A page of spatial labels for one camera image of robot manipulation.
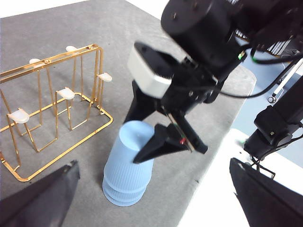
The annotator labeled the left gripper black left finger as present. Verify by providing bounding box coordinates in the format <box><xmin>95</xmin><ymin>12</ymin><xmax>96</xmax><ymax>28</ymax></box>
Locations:
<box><xmin>0</xmin><ymin>160</ymin><xmax>80</xmax><ymax>227</ymax></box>

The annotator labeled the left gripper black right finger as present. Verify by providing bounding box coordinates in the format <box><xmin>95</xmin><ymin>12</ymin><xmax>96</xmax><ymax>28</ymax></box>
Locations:
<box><xmin>229</xmin><ymin>157</ymin><xmax>303</xmax><ymax>227</ymax></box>

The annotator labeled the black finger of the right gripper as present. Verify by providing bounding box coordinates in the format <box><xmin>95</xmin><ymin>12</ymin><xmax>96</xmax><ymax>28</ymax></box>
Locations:
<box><xmin>125</xmin><ymin>79</ymin><xmax>165</xmax><ymax>124</ymax></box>
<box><xmin>132</xmin><ymin>123</ymin><xmax>193</xmax><ymax>164</ymax></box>

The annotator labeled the blue ribbed plastic cup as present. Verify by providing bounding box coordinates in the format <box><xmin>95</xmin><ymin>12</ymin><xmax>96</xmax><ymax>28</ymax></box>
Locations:
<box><xmin>102</xmin><ymin>186</ymin><xmax>146</xmax><ymax>207</ymax></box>
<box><xmin>103</xmin><ymin>120</ymin><xmax>156</xmax><ymax>190</ymax></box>
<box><xmin>102</xmin><ymin>177</ymin><xmax>150</xmax><ymax>199</ymax></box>

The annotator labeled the white rod with metal end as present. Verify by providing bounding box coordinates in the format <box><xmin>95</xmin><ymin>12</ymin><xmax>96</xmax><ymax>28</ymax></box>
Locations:
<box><xmin>268</xmin><ymin>59</ymin><xmax>303</xmax><ymax>103</ymax></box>

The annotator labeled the black ribbed device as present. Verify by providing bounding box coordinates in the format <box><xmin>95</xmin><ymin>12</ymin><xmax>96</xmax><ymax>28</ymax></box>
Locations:
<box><xmin>235</xmin><ymin>27</ymin><xmax>303</xmax><ymax>57</ymax></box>

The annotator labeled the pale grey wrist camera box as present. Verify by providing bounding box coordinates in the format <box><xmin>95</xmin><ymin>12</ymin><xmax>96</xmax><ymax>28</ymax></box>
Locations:
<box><xmin>127</xmin><ymin>44</ymin><xmax>173</xmax><ymax>99</ymax></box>

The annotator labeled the thin black cable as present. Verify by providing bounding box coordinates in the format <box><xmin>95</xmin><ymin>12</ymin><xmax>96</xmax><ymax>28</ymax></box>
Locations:
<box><xmin>216</xmin><ymin>53</ymin><xmax>303</xmax><ymax>98</ymax></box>

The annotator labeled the gold wire cup holder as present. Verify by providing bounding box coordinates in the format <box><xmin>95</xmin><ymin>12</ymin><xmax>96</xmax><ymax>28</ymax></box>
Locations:
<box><xmin>0</xmin><ymin>44</ymin><xmax>114</xmax><ymax>182</ymax></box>

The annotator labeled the thick black cable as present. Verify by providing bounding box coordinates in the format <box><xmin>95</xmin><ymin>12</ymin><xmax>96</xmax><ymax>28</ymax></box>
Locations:
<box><xmin>250</xmin><ymin>47</ymin><xmax>303</xmax><ymax>65</ymax></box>

